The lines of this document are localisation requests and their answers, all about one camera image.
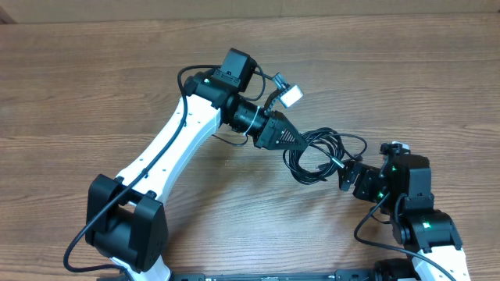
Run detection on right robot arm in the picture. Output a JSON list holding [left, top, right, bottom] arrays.
[[335, 153, 470, 280]]

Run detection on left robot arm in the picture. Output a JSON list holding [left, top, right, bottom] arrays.
[[80, 48, 307, 280]]

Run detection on black usb cables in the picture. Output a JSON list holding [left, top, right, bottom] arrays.
[[282, 126, 368, 186]]

